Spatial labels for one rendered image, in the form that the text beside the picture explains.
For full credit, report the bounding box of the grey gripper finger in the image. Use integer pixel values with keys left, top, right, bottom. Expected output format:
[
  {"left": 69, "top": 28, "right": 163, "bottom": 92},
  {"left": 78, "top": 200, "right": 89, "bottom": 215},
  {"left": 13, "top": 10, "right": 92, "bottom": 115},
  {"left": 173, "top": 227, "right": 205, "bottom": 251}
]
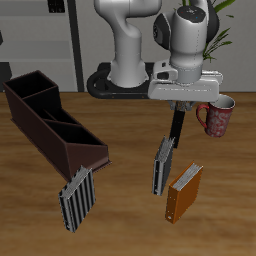
[
  {"left": 169, "top": 100, "right": 184, "bottom": 112},
  {"left": 183, "top": 100, "right": 197, "bottom": 112}
]

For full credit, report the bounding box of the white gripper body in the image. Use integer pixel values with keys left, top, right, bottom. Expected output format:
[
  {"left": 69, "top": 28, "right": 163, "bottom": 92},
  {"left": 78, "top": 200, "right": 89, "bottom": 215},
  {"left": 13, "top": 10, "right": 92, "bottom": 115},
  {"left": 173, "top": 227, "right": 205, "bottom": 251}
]
[{"left": 147, "top": 69, "right": 224, "bottom": 103}]

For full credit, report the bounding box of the black striped book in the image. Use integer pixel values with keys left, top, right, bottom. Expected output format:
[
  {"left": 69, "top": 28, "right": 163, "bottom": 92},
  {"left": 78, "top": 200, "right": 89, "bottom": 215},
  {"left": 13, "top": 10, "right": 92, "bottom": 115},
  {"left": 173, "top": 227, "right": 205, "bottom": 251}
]
[
  {"left": 152, "top": 135, "right": 175, "bottom": 197},
  {"left": 58, "top": 164, "right": 97, "bottom": 233}
]

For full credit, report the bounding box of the orange book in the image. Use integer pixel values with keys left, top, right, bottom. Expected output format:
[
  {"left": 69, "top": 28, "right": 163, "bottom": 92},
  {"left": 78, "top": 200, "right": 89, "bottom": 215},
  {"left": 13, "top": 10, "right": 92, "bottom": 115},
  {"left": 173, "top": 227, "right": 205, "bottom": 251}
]
[{"left": 165, "top": 162, "right": 204, "bottom": 225}]

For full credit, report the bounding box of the dark brown desk caddy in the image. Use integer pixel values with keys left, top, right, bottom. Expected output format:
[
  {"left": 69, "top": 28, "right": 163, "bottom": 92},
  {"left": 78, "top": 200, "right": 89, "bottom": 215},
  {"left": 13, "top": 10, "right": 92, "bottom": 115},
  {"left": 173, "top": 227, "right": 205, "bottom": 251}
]
[{"left": 2, "top": 69, "right": 112, "bottom": 183}]

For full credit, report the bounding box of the red patterned mug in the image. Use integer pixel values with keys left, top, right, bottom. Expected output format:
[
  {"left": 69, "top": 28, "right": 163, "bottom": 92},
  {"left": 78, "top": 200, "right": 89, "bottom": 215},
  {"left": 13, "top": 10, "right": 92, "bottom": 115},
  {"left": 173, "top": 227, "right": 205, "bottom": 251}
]
[{"left": 195, "top": 94, "right": 236, "bottom": 138}]

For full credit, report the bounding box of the green pot plant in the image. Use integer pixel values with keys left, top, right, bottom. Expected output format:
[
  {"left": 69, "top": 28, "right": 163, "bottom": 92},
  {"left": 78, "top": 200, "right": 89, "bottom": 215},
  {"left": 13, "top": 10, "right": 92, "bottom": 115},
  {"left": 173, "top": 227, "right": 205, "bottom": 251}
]
[{"left": 181, "top": 0, "right": 236, "bottom": 63}]

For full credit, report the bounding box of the white shelf unit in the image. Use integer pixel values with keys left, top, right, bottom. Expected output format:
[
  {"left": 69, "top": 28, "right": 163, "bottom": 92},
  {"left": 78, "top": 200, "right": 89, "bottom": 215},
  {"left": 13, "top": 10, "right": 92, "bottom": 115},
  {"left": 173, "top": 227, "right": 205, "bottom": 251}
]
[{"left": 0, "top": 0, "right": 85, "bottom": 93}]

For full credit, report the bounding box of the small black shelf item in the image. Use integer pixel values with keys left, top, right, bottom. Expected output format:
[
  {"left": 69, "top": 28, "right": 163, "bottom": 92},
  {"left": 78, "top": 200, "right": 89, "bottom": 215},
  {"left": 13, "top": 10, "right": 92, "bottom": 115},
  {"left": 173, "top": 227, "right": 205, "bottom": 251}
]
[{"left": 47, "top": 0, "right": 66, "bottom": 14}]

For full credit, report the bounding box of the flat black base plate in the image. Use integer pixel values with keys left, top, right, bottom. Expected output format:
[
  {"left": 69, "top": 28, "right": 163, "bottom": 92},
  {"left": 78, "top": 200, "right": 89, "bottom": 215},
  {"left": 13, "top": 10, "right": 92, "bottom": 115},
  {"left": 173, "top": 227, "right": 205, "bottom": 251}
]
[{"left": 86, "top": 61, "right": 158, "bottom": 100}]

